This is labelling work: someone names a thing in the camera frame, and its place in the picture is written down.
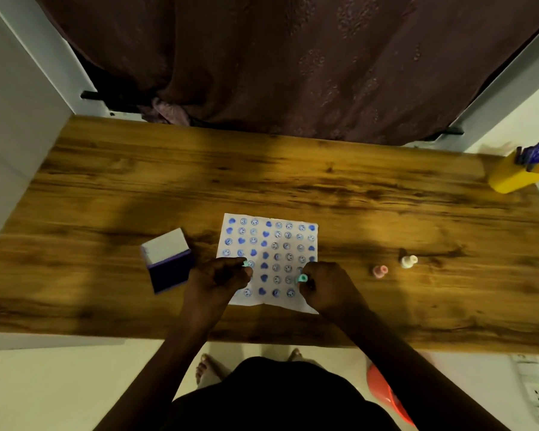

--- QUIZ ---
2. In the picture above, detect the person's right hand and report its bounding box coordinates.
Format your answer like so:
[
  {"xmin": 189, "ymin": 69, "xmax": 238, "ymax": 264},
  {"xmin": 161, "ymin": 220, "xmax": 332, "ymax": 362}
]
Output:
[{"xmin": 299, "ymin": 261, "xmax": 370, "ymax": 320}]

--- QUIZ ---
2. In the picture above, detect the person's left hand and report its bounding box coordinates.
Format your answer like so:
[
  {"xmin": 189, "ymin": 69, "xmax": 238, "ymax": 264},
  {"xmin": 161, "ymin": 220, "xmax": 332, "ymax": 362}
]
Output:
[{"xmin": 185, "ymin": 257, "xmax": 254, "ymax": 316}]

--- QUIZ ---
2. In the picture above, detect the person's left forearm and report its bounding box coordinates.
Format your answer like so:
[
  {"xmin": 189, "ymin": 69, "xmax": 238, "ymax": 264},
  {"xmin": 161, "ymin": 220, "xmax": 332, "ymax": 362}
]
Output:
[{"xmin": 92, "ymin": 305, "xmax": 227, "ymax": 431}]

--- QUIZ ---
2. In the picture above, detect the person's right forearm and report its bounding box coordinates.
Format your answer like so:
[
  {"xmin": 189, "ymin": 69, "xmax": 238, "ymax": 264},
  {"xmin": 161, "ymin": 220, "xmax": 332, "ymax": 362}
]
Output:
[{"xmin": 337, "ymin": 305, "xmax": 513, "ymax": 431}]

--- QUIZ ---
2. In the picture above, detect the white paper with blue stamps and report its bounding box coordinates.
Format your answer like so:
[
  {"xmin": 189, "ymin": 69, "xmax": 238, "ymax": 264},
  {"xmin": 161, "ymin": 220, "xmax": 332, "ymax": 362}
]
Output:
[{"xmin": 216, "ymin": 213, "xmax": 320, "ymax": 315}]

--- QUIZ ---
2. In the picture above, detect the white and purple box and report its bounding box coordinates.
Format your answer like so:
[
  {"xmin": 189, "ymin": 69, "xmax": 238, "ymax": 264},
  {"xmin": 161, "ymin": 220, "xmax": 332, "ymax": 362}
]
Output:
[{"xmin": 140, "ymin": 227, "xmax": 195, "ymax": 295}]

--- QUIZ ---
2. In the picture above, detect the person's right foot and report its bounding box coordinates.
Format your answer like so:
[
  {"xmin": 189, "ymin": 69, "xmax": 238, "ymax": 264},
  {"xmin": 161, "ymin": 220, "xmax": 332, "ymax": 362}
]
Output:
[{"xmin": 289, "ymin": 348, "xmax": 320, "ymax": 366}]

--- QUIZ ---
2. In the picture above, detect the person's foot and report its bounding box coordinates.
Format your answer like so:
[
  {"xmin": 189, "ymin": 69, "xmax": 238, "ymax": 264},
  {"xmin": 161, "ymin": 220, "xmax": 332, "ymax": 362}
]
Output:
[
  {"xmin": 289, "ymin": 348, "xmax": 320, "ymax": 366},
  {"xmin": 195, "ymin": 353, "xmax": 227, "ymax": 388}
]

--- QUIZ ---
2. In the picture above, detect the person's left foot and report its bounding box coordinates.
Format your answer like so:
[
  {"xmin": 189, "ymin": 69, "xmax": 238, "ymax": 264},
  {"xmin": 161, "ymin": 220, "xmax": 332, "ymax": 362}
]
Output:
[{"xmin": 195, "ymin": 353, "xmax": 227, "ymax": 388}]

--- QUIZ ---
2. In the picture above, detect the person's black clothing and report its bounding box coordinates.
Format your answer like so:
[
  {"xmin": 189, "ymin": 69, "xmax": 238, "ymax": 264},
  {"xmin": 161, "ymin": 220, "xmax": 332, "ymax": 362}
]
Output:
[{"xmin": 159, "ymin": 356, "xmax": 402, "ymax": 431}]

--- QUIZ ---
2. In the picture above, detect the red plastic stool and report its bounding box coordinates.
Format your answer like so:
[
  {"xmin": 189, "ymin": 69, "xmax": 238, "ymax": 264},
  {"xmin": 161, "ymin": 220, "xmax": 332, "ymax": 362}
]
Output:
[{"xmin": 366, "ymin": 363, "xmax": 416, "ymax": 427}]

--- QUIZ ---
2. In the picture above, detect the maroon curtain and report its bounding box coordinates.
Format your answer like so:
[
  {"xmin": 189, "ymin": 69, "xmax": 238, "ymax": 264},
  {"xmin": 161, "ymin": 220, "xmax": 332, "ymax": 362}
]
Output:
[{"xmin": 33, "ymin": 0, "xmax": 539, "ymax": 147}]

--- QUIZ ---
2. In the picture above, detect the yellow pen holder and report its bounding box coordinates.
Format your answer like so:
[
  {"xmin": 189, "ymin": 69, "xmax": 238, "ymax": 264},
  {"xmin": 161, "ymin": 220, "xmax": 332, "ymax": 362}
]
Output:
[{"xmin": 488, "ymin": 151, "xmax": 539, "ymax": 195}]

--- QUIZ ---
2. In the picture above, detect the white power strip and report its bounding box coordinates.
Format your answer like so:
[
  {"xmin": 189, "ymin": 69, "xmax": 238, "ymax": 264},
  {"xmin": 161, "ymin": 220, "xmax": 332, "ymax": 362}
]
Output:
[{"xmin": 511, "ymin": 353, "xmax": 539, "ymax": 429}]

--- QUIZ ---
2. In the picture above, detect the bunch of purple pens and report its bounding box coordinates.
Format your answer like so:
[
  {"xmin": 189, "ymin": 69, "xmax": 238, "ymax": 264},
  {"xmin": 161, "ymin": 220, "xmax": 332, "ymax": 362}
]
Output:
[{"xmin": 514, "ymin": 142, "xmax": 539, "ymax": 172}]

